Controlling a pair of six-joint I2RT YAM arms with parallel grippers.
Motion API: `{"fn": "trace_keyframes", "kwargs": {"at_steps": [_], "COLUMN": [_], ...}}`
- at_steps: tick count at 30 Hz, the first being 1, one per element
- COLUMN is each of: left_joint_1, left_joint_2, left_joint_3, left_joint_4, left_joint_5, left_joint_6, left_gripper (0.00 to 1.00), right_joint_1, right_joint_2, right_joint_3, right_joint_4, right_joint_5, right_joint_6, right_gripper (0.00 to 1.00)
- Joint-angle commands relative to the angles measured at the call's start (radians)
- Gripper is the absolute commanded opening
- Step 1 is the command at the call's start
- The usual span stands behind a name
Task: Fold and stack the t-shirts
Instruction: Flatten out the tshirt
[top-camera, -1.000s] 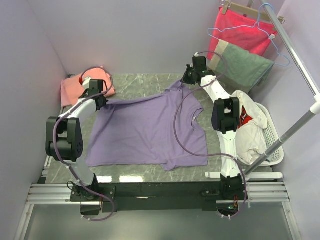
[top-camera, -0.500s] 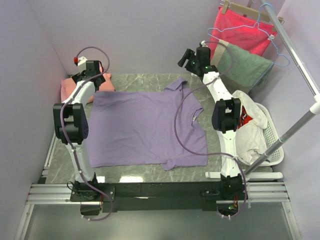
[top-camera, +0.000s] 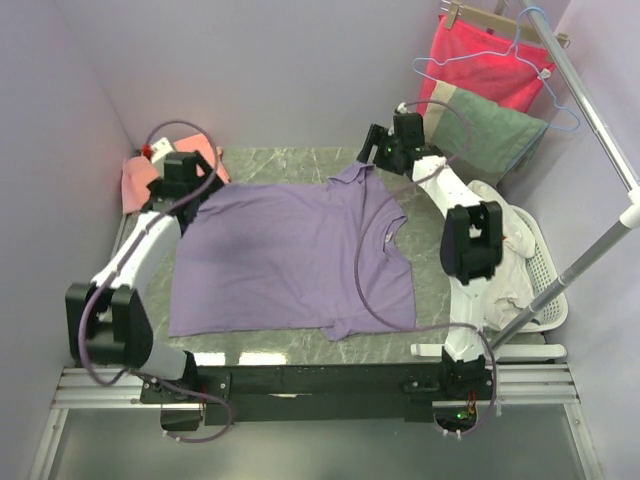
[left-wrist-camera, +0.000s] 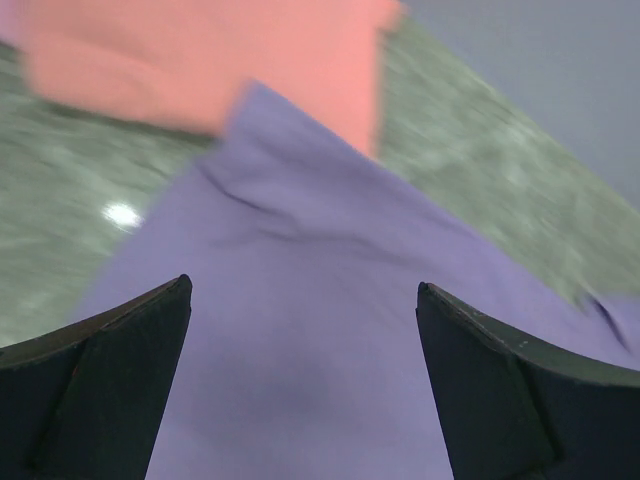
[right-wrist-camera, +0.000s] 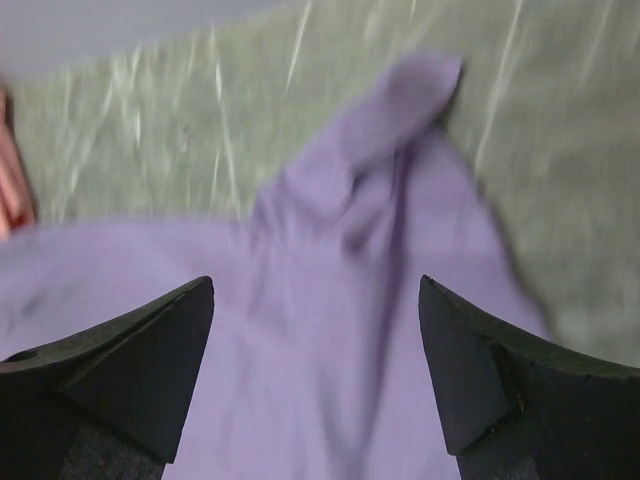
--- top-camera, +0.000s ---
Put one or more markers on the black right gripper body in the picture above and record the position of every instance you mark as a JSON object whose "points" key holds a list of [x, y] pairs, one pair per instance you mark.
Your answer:
{"points": [[385, 156]]}

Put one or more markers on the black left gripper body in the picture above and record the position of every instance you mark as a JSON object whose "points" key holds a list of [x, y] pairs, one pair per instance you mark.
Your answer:
{"points": [[203, 181]]}

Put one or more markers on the red towel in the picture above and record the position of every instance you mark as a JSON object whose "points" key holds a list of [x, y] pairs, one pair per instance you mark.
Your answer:
{"points": [[490, 66]]}

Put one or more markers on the white t shirt with print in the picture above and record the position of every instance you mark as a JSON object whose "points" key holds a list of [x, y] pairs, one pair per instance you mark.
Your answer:
{"points": [[510, 290]]}

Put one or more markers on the white laundry basket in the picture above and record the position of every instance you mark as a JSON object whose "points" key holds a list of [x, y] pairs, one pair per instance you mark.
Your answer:
{"points": [[540, 267]]}

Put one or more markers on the green and beige towel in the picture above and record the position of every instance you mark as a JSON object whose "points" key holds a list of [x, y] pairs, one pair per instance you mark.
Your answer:
{"points": [[488, 140]]}

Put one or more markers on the wooden clip hanger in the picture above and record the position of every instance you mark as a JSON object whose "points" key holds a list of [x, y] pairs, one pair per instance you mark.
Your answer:
{"points": [[493, 22]]}

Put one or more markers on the blue wire hanger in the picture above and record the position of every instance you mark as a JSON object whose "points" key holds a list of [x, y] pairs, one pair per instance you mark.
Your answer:
{"points": [[520, 19]]}

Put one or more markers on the purple t shirt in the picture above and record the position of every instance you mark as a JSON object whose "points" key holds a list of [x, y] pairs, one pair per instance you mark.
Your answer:
{"points": [[294, 256]]}

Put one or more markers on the folded pink t shirt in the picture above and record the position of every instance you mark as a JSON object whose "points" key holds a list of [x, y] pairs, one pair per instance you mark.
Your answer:
{"points": [[138, 172]]}

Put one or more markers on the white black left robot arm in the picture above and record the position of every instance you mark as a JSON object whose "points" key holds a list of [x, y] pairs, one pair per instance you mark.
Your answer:
{"points": [[106, 320]]}

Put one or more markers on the silver clothes rack pole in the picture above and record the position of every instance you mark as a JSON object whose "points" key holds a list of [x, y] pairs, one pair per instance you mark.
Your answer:
{"points": [[575, 193]]}

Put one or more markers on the black base beam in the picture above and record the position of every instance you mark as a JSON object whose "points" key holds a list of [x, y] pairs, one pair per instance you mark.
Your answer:
{"points": [[407, 391]]}

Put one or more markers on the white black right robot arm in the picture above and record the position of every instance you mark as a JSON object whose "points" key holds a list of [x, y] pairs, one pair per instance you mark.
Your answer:
{"points": [[472, 240]]}

